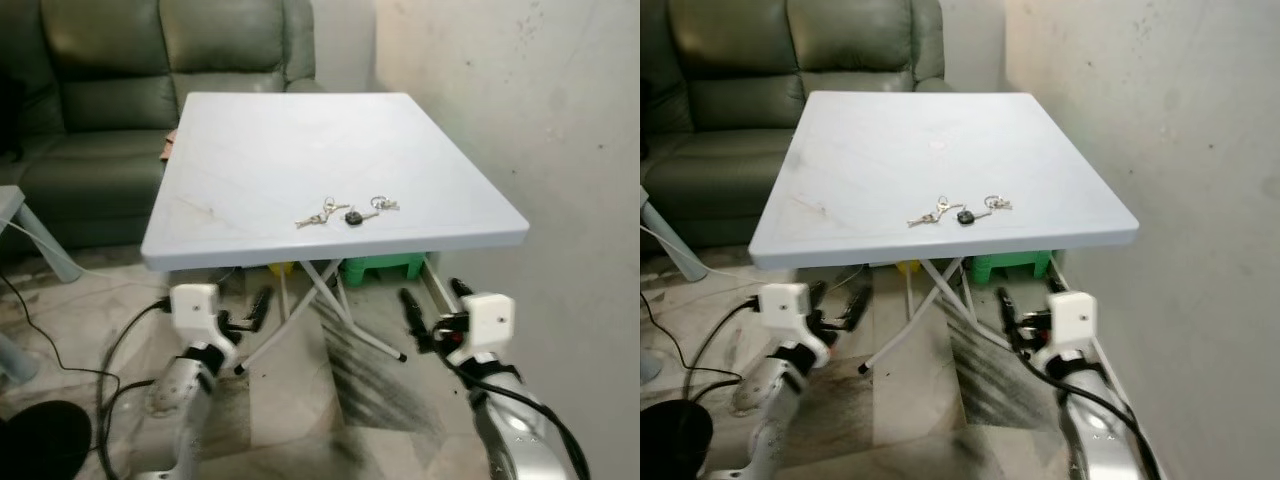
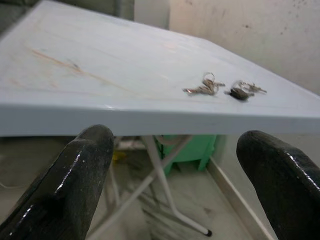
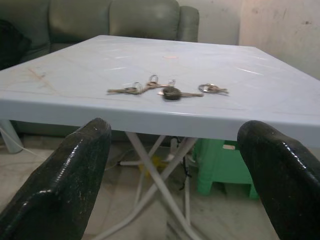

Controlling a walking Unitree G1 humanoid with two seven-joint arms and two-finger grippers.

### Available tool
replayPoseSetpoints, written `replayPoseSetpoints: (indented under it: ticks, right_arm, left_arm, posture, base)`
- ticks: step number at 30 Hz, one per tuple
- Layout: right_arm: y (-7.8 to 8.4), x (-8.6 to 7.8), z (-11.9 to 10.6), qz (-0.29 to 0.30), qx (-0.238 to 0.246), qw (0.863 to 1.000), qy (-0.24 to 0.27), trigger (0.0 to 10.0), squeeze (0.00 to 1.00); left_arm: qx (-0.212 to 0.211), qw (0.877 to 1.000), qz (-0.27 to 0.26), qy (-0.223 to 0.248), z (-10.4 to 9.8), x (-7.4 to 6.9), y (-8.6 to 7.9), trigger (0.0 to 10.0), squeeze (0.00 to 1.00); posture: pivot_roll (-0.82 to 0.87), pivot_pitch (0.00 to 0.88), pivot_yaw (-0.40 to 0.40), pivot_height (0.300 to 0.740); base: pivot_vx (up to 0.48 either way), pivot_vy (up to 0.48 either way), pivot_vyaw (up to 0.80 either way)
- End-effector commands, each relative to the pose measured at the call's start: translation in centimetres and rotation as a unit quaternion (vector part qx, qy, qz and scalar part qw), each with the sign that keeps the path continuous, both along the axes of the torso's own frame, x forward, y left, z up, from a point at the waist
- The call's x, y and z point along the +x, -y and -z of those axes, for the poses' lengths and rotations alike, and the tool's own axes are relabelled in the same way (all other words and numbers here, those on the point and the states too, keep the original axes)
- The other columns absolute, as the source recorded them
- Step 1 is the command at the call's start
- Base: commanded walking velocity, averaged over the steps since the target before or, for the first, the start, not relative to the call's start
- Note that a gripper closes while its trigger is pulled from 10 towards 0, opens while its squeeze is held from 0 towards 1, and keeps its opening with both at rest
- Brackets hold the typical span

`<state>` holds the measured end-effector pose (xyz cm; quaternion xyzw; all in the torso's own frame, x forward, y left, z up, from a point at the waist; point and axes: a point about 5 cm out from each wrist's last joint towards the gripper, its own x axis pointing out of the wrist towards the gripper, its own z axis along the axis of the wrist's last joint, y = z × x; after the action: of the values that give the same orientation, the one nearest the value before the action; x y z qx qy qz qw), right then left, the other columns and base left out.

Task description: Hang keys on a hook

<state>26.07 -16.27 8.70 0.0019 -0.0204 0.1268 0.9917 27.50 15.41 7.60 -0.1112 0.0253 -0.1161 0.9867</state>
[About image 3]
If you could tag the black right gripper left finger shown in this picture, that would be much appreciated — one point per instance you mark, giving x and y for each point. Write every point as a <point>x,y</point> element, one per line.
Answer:
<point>62,185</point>

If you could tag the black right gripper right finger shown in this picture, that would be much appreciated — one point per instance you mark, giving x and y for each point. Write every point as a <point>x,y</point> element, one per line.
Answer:
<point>282,185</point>

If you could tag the green plastic stool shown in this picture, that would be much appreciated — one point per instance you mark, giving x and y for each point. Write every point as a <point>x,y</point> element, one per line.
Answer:
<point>221,170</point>

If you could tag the white plastic chair leg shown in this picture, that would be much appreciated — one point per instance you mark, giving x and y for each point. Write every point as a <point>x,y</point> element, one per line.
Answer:
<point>10,137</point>

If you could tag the black-headed key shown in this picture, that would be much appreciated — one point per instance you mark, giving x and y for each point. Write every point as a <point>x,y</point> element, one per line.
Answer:
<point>172,94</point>

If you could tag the light blue folding table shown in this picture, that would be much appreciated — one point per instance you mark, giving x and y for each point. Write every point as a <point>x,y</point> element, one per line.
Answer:
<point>155,75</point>

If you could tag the grey-green leather sofa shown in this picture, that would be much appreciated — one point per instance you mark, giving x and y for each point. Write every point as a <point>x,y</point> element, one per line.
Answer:
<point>105,22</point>

